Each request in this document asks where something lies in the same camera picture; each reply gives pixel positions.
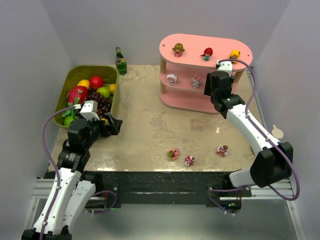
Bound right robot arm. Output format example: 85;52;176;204
204;71;293;188

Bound pink round toy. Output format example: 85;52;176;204
166;74;178;86

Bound green apple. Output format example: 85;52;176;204
96;86;111;99

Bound yellow-haired doll toy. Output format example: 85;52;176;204
229;49;241;60

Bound red white cake toy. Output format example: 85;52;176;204
216;145;229;158

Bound green glass bottle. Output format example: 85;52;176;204
115;46;127;75

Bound red-haired doll toy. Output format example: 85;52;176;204
200;47;214;62

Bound pink dragon fruit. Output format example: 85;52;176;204
66;86;88;107

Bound olive green fruit bin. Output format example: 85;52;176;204
55;65;120;118

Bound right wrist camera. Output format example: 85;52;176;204
216;59;233;76

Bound strawberry cake toy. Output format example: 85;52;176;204
167;148;181;160

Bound red white swirl toy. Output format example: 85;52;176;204
184;155;195;167

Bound orange fruit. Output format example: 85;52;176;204
108;83;117;95

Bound brown-haired doll toy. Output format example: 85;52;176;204
172;42;185;58

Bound green soap dispenser bottle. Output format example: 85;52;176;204
271;124;284;139

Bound small pink figure toy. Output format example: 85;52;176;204
192;74;202;89

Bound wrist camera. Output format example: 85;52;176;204
216;59;233;76
74;100;100;120

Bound pink three-tier shelf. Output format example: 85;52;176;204
159;33;253;114

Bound purple grapes bunch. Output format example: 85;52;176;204
87;91;113;119

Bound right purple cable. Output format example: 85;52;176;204
207;58;301;216

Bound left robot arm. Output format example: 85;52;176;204
21;114;123;240

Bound yellow lemon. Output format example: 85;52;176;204
77;79;90;89

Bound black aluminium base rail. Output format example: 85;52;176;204
32;170;296;210

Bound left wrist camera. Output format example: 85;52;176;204
74;100;100;120

